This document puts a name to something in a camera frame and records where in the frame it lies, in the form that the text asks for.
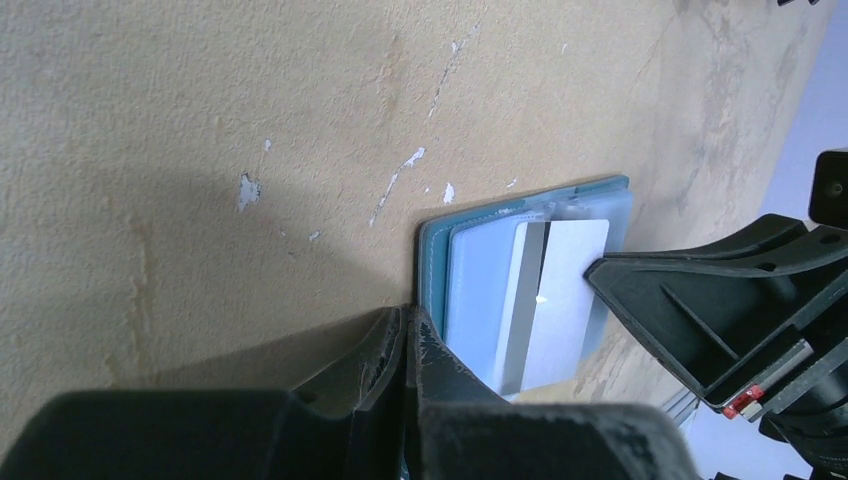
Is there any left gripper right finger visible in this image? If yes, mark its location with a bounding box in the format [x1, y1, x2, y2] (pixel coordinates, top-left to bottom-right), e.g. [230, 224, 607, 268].
[404, 308, 698, 479]

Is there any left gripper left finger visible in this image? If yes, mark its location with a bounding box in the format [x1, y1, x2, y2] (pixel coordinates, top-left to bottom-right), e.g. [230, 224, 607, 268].
[1, 308, 406, 479]

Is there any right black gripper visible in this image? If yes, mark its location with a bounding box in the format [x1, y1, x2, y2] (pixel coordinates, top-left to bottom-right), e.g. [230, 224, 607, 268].
[585, 149, 847, 479]

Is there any white card with magnetic stripe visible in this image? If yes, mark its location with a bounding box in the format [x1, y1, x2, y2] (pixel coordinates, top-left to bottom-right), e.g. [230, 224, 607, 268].
[492, 219, 609, 398]

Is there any blue leather card holder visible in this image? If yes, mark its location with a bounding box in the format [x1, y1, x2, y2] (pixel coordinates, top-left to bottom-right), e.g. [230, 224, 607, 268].
[417, 175, 633, 399]

